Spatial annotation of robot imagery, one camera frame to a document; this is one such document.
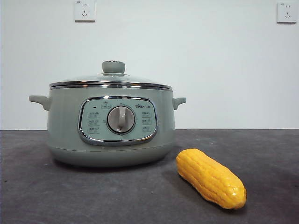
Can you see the glass lid with green knob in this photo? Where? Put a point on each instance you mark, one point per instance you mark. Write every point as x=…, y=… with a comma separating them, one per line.
x=113, y=67

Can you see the yellow corn cob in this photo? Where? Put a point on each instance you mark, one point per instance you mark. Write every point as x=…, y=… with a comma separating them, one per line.
x=210, y=178

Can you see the sage green electric pot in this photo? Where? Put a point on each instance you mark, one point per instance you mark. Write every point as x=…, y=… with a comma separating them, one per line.
x=65, y=121

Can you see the white wall socket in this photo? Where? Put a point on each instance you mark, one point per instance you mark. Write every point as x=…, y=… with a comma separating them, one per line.
x=85, y=10
x=285, y=12

